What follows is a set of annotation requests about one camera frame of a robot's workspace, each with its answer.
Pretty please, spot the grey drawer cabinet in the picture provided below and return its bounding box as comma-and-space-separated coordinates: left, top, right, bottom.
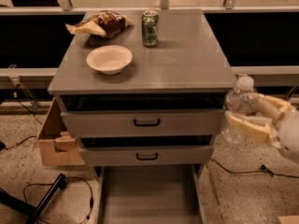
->
47, 8, 243, 167

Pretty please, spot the brown and yellow chip bag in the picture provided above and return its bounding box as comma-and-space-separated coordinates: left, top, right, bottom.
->
65, 10, 134, 38

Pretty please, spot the green soda can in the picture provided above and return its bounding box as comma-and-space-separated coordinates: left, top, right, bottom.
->
141, 10, 159, 47

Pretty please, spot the bottom grey drawer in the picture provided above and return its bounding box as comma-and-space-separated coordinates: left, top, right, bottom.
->
94, 164, 207, 224

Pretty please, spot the black stand leg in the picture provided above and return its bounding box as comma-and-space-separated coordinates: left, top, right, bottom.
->
0, 173, 67, 224

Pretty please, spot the cardboard corner bottom right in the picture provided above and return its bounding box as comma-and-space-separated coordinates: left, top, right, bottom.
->
278, 216, 299, 224

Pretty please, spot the black cable on floor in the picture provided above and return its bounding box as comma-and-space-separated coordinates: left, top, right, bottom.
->
210, 158, 299, 179
22, 175, 95, 224

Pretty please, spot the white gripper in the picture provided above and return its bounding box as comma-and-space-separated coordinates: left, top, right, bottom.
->
225, 93, 299, 164

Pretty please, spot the metal railing frame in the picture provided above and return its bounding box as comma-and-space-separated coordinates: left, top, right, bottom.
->
1, 0, 299, 100

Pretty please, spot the top grey drawer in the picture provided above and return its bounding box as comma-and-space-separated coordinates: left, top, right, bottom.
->
61, 109, 224, 138

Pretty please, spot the cardboard box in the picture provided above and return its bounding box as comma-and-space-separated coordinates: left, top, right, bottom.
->
37, 100, 84, 166

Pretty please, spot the black cable on right floor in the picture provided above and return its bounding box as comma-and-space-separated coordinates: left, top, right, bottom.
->
210, 158, 299, 179

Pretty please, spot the grey drawer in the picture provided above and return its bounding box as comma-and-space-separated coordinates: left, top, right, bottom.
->
80, 146, 213, 166
94, 164, 207, 224
61, 109, 224, 138

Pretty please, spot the middle grey drawer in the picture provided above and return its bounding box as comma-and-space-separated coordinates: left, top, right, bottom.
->
80, 146, 213, 166

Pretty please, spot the white paper bowl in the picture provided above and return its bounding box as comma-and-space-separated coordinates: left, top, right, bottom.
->
86, 45, 133, 75

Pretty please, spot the clear plastic water bottle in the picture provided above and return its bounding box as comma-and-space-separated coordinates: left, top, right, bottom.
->
221, 76, 259, 145

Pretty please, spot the black cable on left floor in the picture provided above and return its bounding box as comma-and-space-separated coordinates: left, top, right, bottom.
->
22, 175, 95, 224

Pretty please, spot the black cable at left wall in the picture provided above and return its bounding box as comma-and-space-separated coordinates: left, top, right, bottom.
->
0, 84, 45, 151

